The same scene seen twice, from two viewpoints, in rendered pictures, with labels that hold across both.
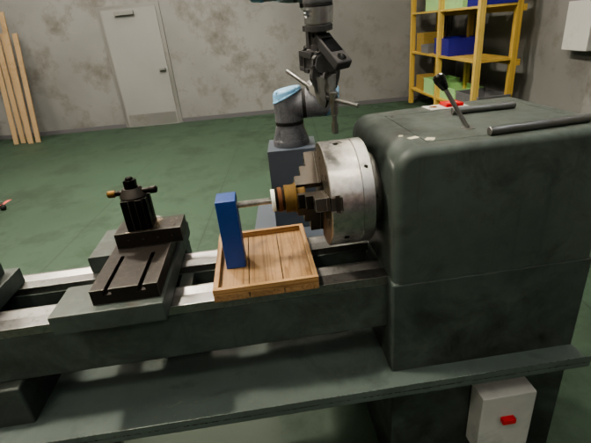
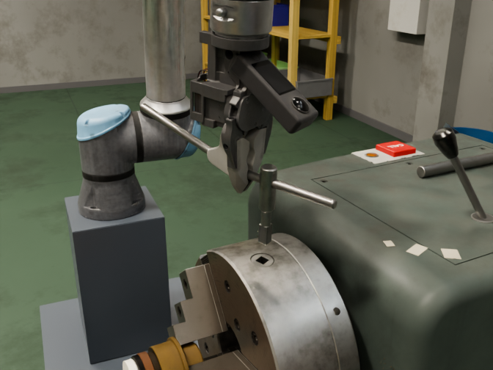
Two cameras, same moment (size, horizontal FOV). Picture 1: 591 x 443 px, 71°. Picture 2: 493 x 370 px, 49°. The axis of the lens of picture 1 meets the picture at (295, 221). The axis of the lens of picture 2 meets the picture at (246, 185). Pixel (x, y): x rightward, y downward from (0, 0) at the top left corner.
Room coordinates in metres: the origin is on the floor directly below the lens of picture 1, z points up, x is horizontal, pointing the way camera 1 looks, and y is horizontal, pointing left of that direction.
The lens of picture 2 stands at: (0.55, 0.15, 1.63)
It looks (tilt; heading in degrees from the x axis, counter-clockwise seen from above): 22 degrees down; 337
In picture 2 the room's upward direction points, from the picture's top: straight up
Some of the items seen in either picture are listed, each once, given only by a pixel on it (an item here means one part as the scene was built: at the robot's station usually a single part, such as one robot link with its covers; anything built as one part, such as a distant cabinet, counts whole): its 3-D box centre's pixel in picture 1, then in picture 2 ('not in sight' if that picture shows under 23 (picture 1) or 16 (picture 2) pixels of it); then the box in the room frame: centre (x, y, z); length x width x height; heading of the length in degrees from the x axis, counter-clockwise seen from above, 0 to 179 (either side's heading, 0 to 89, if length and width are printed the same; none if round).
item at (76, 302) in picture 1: (132, 267); not in sight; (1.17, 0.54, 0.90); 0.53 x 0.30 x 0.06; 4
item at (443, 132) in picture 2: (440, 82); (444, 142); (1.14, -0.42, 1.38); 0.04 x 0.03 x 0.05; 94
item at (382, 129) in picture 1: (461, 179); (438, 282); (1.23, -0.54, 1.06); 0.59 x 0.48 x 0.39; 94
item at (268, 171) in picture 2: (334, 112); (266, 205); (1.15, -0.14, 1.32); 0.02 x 0.02 x 0.12
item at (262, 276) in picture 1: (264, 257); not in sight; (1.16, 0.11, 0.89); 0.36 x 0.30 x 0.04; 4
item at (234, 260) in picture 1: (230, 230); not in sight; (1.15, 0.20, 1.00); 0.08 x 0.06 x 0.23; 4
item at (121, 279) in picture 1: (142, 254); not in sight; (1.15, 0.49, 0.95); 0.43 x 0.18 x 0.04; 4
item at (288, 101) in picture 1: (289, 103); (108, 137); (1.73, -0.02, 1.27); 0.13 x 0.12 x 0.14; 86
